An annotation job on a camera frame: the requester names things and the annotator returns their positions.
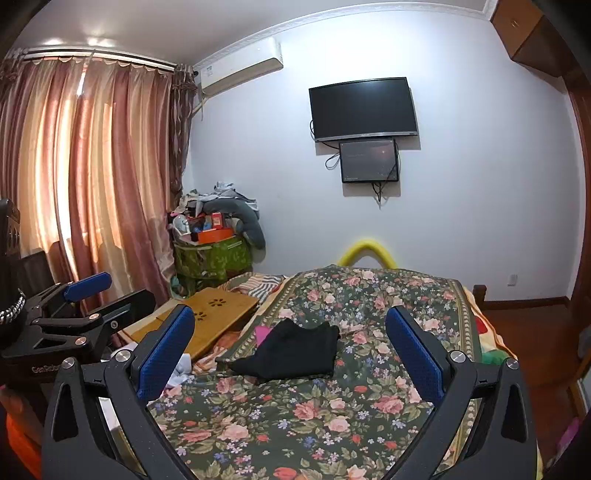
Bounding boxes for colorful fleece blanket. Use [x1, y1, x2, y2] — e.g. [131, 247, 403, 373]
[464, 284, 520, 370]

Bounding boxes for floral bedspread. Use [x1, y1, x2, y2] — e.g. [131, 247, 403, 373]
[148, 265, 483, 480]

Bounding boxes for orange cloth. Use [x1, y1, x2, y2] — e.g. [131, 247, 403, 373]
[0, 401, 44, 480]

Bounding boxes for white air conditioner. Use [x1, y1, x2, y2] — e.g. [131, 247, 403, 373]
[194, 37, 284, 97]

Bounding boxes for dark patterned curtain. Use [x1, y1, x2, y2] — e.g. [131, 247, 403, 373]
[168, 65, 197, 217]

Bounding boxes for pile of clothes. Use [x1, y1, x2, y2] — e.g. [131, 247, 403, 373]
[178, 182, 259, 217]

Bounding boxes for orange box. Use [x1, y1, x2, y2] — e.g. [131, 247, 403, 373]
[198, 226, 236, 244]

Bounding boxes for white garment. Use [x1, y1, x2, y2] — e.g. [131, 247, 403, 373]
[164, 353, 195, 387]

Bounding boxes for dark chair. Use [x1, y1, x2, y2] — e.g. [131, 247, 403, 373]
[18, 240, 70, 298]

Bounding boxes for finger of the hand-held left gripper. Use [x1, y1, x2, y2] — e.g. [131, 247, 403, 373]
[27, 272, 114, 320]
[34, 289, 157, 354]

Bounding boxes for pink curtain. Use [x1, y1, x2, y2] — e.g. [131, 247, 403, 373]
[0, 51, 185, 305]

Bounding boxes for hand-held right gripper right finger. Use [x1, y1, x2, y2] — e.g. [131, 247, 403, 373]
[385, 305, 539, 480]

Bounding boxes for striped cloth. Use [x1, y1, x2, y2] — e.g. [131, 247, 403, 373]
[231, 273, 287, 303]

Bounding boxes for wall television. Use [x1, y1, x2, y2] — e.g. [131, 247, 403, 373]
[308, 78, 420, 143]

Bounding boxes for small wall monitor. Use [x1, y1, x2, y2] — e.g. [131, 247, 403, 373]
[338, 138, 400, 184]

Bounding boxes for wooden lap desk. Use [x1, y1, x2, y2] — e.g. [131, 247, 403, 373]
[121, 287, 260, 361]

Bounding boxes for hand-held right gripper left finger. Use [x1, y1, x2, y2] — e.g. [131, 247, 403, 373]
[42, 305, 218, 480]

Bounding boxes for green storage bag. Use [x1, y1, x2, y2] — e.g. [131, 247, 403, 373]
[173, 236, 252, 296]

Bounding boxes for yellow foam hoop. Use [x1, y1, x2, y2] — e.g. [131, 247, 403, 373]
[337, 237, 398, 268]

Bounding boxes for black pants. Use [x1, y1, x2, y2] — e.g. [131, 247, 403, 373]
[228, 319, 341, 381]

